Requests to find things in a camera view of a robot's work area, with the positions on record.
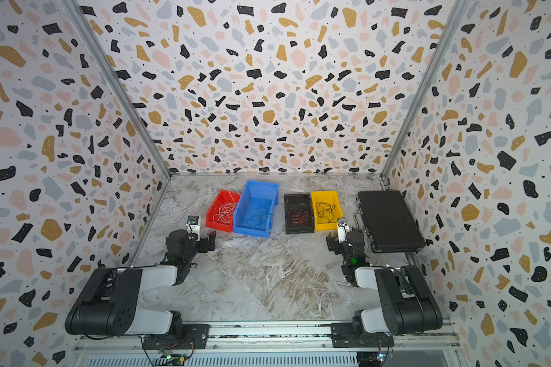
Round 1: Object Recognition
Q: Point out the red plastic bin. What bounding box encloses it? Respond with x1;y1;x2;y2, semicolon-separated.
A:
206;190;240;232

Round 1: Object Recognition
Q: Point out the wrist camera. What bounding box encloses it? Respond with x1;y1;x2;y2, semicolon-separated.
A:
337;217;351;243
187;216;200;235

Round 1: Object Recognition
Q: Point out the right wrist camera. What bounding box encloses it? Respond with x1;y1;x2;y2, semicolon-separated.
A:
337;217;351;243

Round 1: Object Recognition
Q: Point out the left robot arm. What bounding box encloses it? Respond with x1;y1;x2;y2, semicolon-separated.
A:
64;229;217;343

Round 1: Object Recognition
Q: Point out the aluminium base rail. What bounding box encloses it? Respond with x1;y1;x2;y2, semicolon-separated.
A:
73;321;467;366

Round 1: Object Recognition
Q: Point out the black briefcase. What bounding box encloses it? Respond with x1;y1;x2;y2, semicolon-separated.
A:
357;191;425;253

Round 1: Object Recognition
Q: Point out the black plastic bin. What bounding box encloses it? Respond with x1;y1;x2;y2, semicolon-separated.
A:
284;194;315;235

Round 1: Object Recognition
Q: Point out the red cable in black bin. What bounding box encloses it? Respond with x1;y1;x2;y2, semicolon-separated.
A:
287;202;312;228

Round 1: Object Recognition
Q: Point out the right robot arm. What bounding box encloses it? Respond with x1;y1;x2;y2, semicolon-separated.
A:
326;227;443;347

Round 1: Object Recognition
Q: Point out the white cable in red bin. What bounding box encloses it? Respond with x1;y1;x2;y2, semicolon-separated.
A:
212;187;240;226

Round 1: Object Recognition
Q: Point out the blue plastic bin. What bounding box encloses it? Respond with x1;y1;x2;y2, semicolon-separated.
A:
233;180;279;238

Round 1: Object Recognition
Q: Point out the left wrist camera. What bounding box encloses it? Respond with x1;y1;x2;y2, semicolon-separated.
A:
187;216;200;235

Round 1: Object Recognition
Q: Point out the blue cable in blue bin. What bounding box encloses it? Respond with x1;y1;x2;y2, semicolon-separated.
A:
245;203;269;226

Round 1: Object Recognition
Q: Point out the yellow plastic bin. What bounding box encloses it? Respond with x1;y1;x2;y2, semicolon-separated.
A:
311;191;344;231

